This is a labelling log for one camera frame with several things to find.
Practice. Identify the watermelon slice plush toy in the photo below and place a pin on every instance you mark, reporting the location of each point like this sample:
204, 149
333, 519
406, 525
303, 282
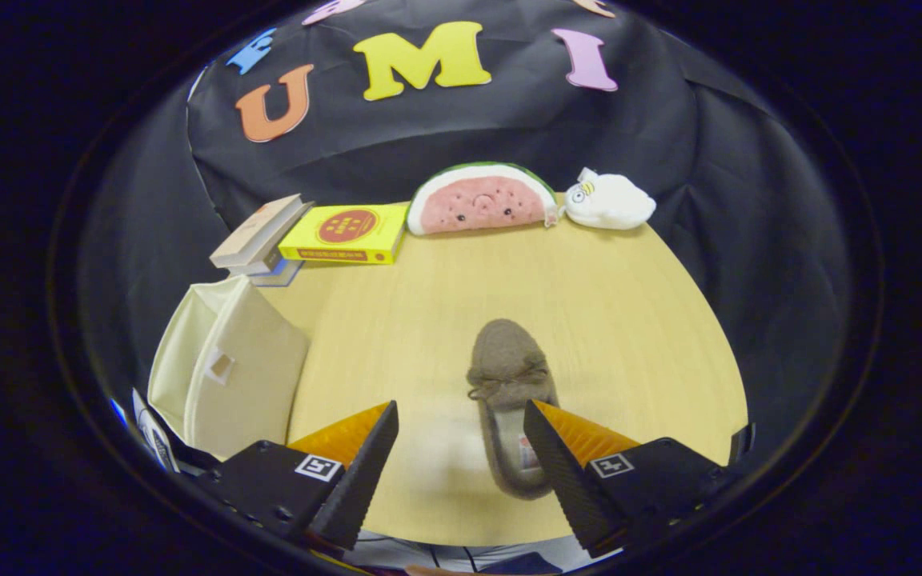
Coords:
481, 200

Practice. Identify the yellow book with red circle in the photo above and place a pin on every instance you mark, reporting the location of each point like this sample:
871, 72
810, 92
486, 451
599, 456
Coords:
349, 232

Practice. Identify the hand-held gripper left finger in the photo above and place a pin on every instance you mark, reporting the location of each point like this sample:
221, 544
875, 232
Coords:
361, 472

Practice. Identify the beige book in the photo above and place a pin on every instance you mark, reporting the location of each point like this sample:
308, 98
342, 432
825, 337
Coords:
257, 228

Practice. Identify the blue book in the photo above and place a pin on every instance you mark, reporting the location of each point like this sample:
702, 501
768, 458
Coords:
281, 274

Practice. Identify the grey book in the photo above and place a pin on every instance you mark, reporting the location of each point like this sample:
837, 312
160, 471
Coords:
271, 256

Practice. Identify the white plush toy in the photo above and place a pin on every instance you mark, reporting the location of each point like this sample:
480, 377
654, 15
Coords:
609, 204

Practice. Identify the brown fuzzy shoe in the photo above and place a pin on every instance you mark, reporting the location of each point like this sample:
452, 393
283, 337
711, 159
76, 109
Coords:
505, 368

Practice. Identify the cream fabric storage box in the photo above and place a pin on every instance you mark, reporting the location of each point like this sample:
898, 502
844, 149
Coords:
245, 384

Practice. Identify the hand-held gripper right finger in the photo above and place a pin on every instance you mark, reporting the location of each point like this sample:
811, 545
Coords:
565, 480

